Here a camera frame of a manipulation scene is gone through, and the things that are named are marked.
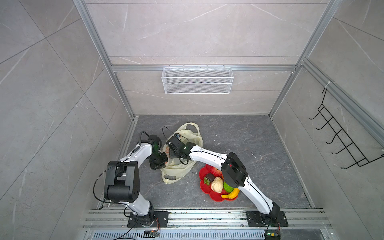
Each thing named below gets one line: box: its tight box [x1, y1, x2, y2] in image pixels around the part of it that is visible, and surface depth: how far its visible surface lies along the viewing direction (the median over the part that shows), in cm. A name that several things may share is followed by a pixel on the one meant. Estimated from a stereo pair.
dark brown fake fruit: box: [206, 173, 215, 183], surface depth 84 cm
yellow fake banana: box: [221, 188, 240, 199], surface depth 77 cm
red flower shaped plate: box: [199, 164, 238, 202], surface depth 82 cm
